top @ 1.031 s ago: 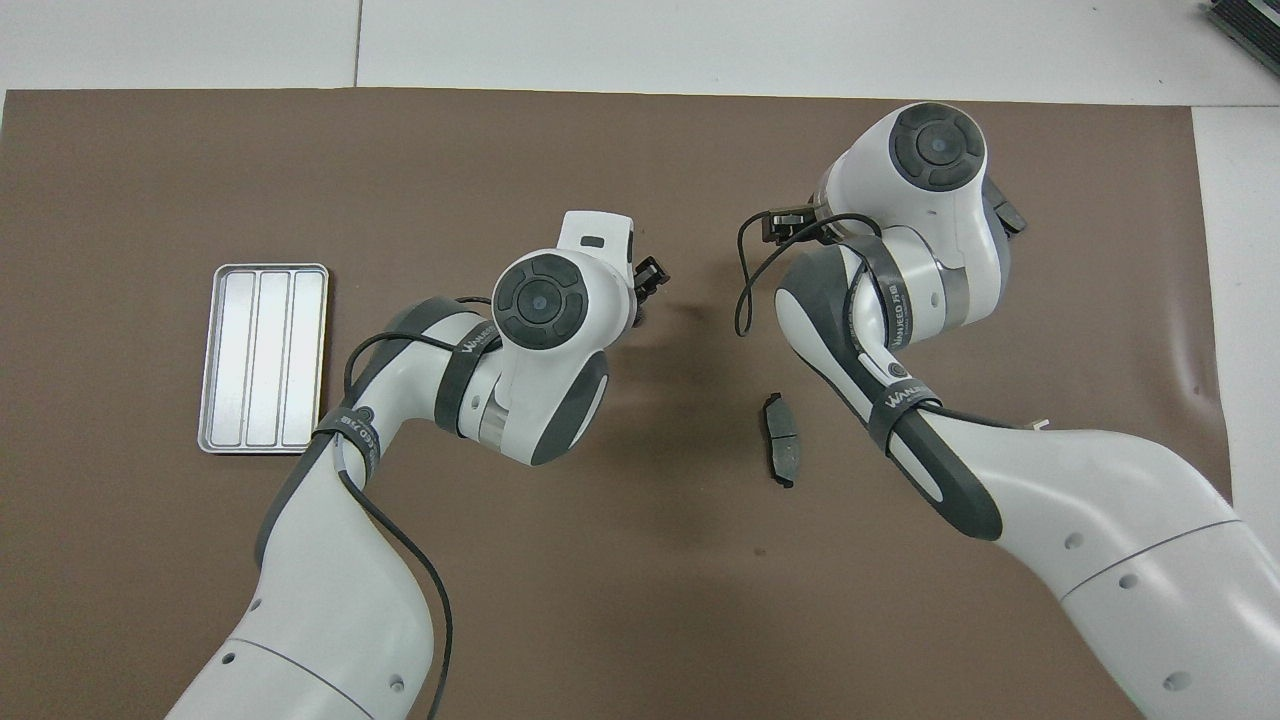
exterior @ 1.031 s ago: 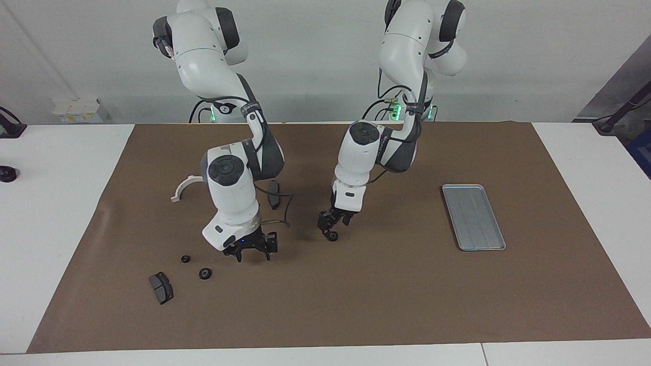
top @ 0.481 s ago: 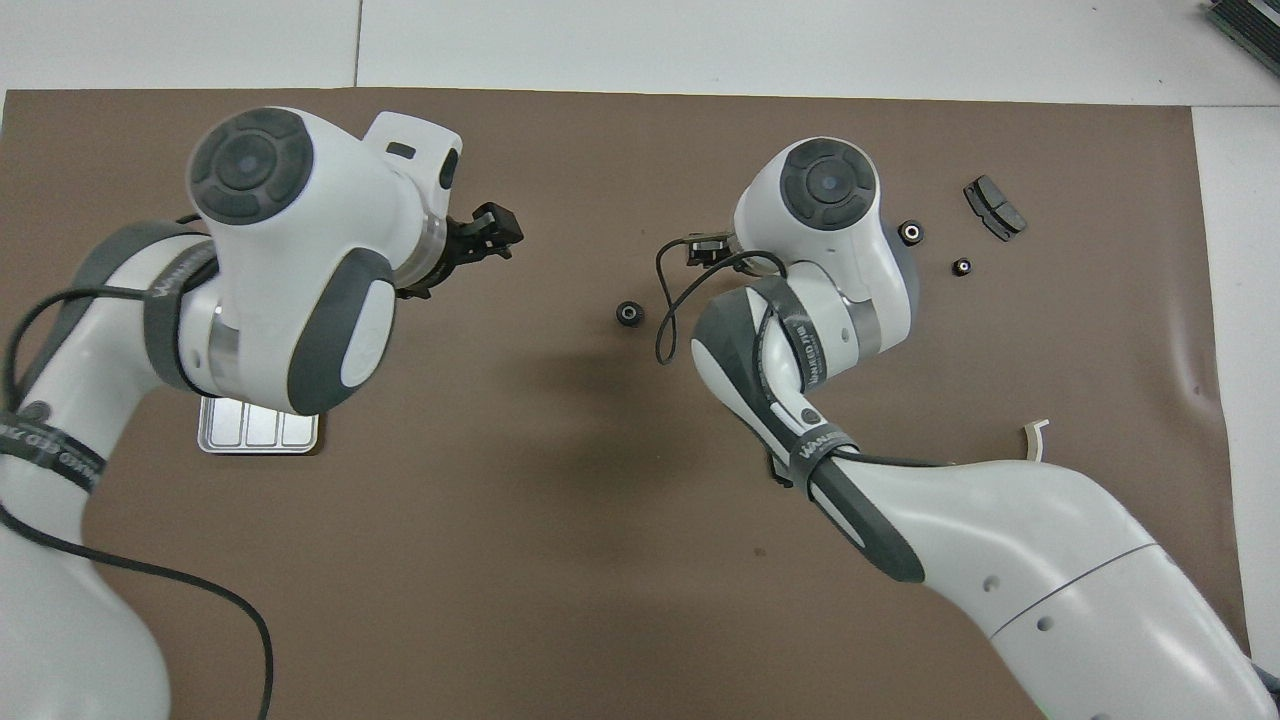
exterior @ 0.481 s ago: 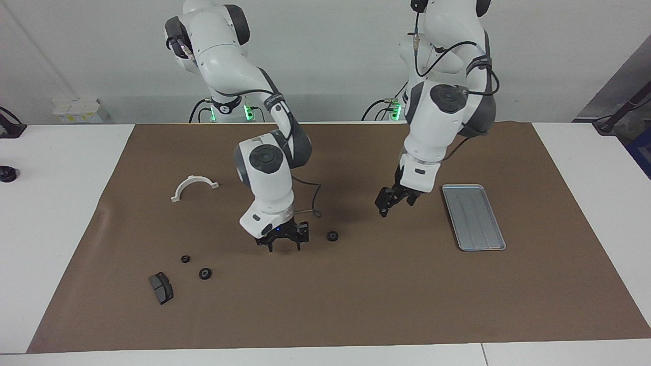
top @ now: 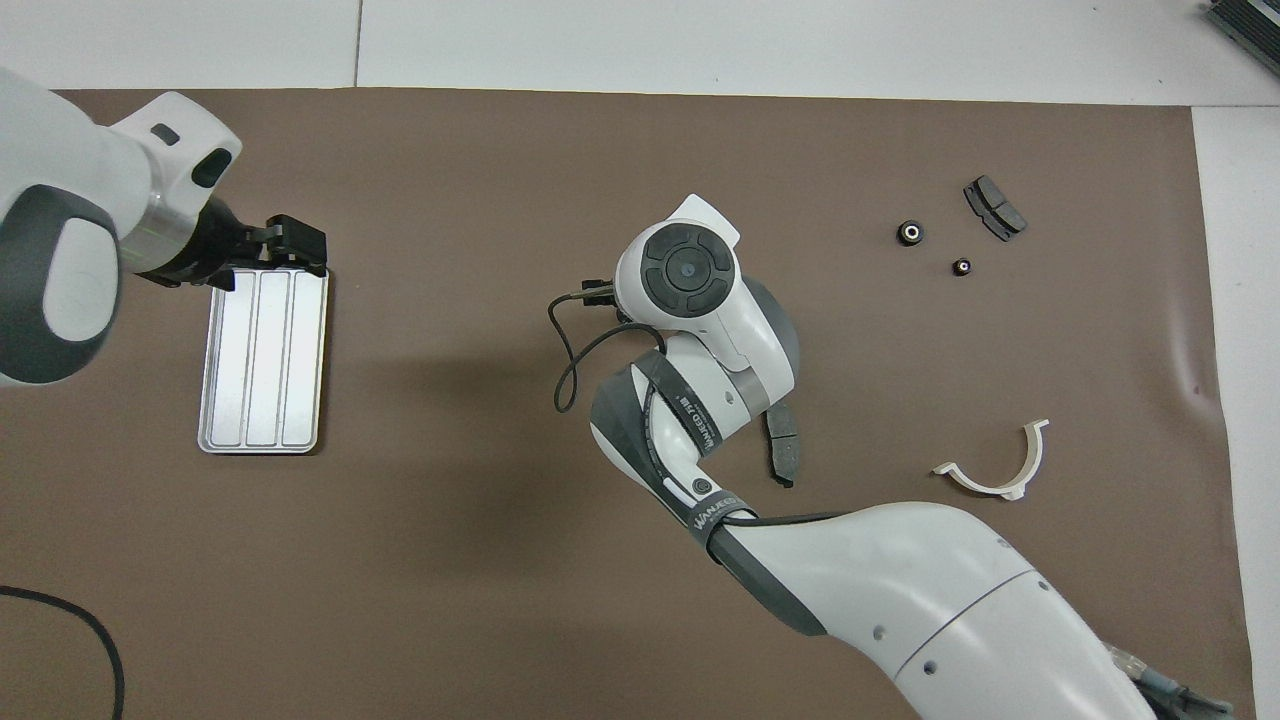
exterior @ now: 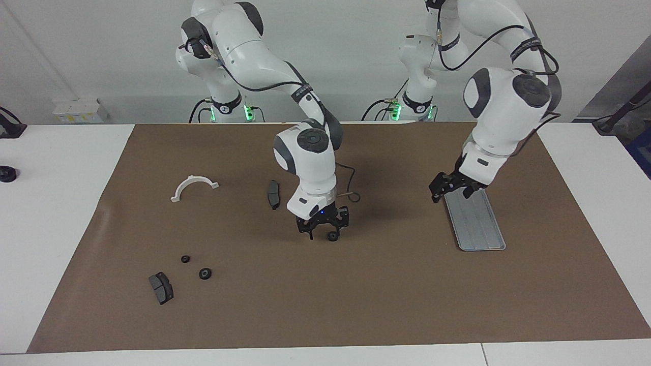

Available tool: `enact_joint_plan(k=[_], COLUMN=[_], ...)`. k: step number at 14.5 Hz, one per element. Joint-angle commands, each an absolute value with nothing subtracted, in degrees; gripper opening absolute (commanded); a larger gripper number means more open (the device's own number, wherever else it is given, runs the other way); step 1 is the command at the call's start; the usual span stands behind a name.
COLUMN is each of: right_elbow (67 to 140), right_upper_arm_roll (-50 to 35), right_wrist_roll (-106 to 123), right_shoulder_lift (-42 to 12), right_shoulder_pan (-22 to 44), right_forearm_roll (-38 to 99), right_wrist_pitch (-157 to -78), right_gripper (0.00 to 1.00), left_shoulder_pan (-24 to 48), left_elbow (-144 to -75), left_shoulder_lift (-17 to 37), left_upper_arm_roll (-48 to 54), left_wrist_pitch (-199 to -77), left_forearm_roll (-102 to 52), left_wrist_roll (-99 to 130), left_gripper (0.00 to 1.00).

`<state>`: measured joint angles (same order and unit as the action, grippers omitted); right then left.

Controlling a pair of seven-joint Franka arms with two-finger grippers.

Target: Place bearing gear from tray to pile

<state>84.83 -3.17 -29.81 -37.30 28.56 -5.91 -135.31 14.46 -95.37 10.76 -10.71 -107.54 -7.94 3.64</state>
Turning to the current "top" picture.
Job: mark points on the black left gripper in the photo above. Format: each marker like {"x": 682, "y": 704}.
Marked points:
{"x": 295, "y": 242}

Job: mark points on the dark ribbed device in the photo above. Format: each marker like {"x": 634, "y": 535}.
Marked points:
{"x": 1245, "y": 25}

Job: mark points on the grooved grey brake pad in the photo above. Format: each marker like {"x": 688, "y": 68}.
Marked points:
{"x": 995, "y": 207}

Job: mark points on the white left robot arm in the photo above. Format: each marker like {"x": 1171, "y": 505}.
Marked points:
{"x": 60, "y": 180}

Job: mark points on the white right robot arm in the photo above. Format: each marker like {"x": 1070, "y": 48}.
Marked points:
{"x": 900, "y": 600}

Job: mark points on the small black bearing gear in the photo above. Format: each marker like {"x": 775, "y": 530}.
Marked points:
{"x": 961, "y": 267}

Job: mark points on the brown table mat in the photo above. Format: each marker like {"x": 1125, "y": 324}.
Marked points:
{"x": 450, "y": 150}

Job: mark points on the large black bearing gear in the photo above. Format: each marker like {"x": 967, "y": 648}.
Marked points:
{"x": 909, "y": 232}

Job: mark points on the silver metal tray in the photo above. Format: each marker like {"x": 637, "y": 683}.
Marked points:
{"x": 260, "y": 380}

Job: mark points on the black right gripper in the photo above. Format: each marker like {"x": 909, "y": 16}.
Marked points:
{"x": 600, "y": 294}

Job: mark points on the white curved plastic bracket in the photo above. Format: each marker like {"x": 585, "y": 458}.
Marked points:
{"x": 1035, "y": 455}

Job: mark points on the long grey brake pad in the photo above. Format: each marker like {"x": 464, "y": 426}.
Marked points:
{"x": 785, "y": 450}

